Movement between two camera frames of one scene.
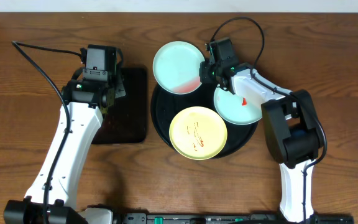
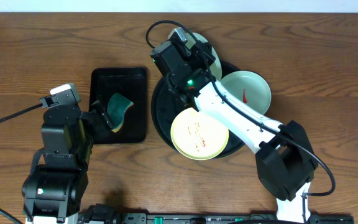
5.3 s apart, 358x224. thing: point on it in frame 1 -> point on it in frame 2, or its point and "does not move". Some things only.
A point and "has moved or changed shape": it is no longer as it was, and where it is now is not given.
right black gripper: (206, 68) -> (197, 48)
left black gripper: (117, 90) -> (101, 117)
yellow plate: (198, 133) does not move
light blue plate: (176, 67) has moved or changed shape
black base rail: (227, 218) does not move
